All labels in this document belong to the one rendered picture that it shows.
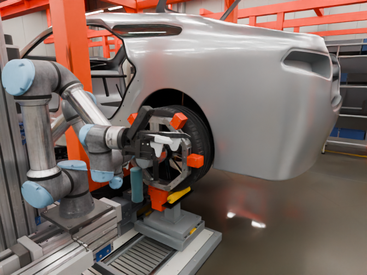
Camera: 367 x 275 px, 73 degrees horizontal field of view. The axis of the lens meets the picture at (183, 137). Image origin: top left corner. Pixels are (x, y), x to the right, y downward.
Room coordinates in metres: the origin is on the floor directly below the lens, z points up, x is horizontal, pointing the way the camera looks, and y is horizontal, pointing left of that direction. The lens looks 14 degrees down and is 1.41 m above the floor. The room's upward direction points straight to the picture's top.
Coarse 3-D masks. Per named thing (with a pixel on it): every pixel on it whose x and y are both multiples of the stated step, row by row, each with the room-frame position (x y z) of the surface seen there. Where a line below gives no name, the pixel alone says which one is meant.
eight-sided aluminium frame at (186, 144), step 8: (152, 120) 1.74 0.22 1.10; (160, 120) 1.69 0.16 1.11; (168, 120) 1.66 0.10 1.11; (168, 128) 1.65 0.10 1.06; (184, 144) 1.58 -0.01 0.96; (184, 152) 1.58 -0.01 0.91; (184, 160) 1.58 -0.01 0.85; (184, 168) 1.58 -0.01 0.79; (144, 176) 1.79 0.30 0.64; (184, 176) 1.58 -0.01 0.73; (152, 184) 1.74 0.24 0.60; (160, 184) 1.70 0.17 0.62; (168, 184) 1.66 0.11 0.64; (176, 184) 1.62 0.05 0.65
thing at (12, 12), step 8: (8, 0) 7.90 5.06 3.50; (16, 0) 7.64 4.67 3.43; (24, 0) 6.76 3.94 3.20; (32, 0) 6.76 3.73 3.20; (40, 0) 6.55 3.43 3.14; (48, 0) 6.37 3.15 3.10; (0, 8) 7.55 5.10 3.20; (8, 8) 7.47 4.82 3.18; (16, 8) 7.22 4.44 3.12; (24, 8) 7.00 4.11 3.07; (32, 8) 6.59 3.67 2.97; (40, 8) 6.59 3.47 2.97; (48, 8) 6.59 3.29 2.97; (8, 16) 7.46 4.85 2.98; (16, 16) 7.46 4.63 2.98
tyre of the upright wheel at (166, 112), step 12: (156, 108) 1.83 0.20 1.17; (168, 108) 1.79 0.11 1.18; (180, 108) 1.84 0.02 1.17; (192, 120) 1.73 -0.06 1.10; (192, 132) 1.65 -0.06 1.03; (204, 132) 1.74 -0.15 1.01; (192, 144) 1.64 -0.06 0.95; (204, 144) 1.68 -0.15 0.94; (204, 156) 1.66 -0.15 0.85; (192, 168) 1.64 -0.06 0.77; (204, 168) 1.69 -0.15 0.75; (192, 180) 1.64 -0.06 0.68
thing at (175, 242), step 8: (144, 216) 2.00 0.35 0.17; (136, 224) 1.88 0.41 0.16; (144, 224) 1.90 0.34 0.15; (200, 224) 1.87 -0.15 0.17; (144, 232) 1.83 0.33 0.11; (152, 232) 1.78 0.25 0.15; (160, 232) 1.78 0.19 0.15; (192, 232) 1.75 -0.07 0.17; (160, 240) 1.73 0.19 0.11; (168, 240) 1.69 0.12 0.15; (176, 240) 1.69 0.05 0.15; (184, 240) 1.67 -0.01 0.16; (192, 240) 1.75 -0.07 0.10; (176, 248) 1.65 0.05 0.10; (184, 248) 1.65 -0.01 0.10
